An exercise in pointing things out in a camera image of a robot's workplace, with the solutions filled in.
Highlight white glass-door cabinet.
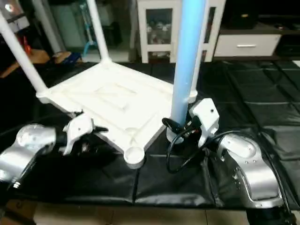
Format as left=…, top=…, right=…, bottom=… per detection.
left=137, top=0, right=226, bottom=64

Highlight red cables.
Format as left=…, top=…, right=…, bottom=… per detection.
left=20, top=34, right=33, bottom=56

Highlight black speaker box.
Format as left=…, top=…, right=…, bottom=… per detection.
left=225, top=0, right=264, bottom=29

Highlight white plastic table top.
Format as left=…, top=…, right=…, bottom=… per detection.
left=36, top=58, right=199, bottom=170

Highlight teal long-handled dustpan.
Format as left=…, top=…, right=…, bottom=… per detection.
left=80, top=2, right=98, bottom=57

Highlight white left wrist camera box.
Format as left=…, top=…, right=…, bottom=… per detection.
left=61, top=112, right=97, bottom=156

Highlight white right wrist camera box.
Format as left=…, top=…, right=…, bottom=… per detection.
left=188, top=97, right=221, bottom=149

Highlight black work mat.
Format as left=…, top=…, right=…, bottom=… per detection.
left=0, top=57, right=300, bottom=210

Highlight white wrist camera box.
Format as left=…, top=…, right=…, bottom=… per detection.
left=188, top=97, right=221, bottom=149
left=61, top=112, right=97, bottom=156

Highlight white drawer unit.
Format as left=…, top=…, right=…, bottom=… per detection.
left=213, top=33, right=284, bottom=59

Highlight brown wooden desk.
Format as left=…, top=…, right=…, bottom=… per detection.
left=0, top=49, right=50, bottom=78

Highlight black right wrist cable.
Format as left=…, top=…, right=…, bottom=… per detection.
left=165, top=123, right=284, bottom=207

